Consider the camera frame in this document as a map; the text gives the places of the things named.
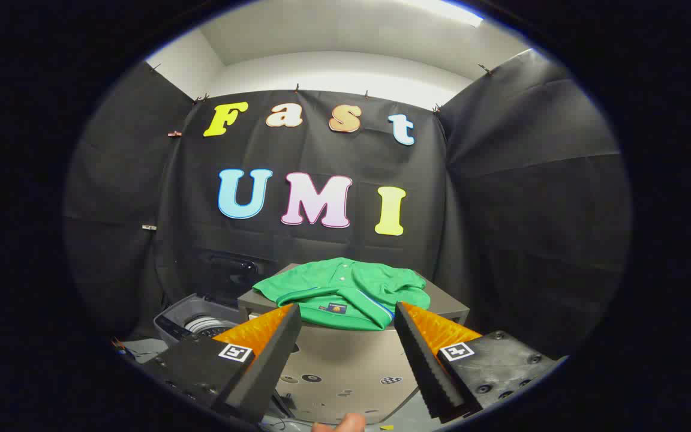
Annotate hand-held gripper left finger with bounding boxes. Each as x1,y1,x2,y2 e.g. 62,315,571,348
136,303,303,424

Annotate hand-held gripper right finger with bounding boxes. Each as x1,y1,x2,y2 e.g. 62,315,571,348
393,302,562,421

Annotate grey washing machine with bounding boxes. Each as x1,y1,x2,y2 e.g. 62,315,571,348
154,252,262,349

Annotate green polo shirt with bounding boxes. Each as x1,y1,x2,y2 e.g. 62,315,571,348
253,257,431,332

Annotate grey cabinet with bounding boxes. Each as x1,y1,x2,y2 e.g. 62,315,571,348
238,263,471,424

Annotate black backdrop cloth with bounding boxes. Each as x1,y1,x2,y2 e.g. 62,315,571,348
64,51,631,361

